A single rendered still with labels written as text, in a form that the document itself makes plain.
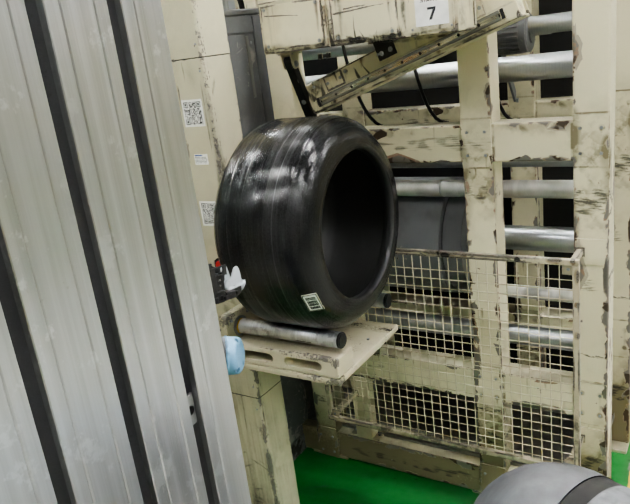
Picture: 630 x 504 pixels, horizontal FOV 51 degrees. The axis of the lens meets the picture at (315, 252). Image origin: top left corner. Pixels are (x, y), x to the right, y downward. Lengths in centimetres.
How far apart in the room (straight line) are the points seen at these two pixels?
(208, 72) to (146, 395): 158
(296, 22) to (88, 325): 173
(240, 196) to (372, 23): 59
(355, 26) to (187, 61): 46
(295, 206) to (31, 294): 131
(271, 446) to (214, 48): 124
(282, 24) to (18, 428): 180
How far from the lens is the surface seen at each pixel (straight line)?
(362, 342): 198
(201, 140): 192
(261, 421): 219
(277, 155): 165
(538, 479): 49
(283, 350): 185
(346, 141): 172
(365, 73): 205
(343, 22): 192
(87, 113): 32
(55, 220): 30
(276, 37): 204
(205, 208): 197
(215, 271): 147
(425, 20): 181
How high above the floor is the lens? 165
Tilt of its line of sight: 17 degrees down
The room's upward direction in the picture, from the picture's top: 7 degrees counter-clockwise
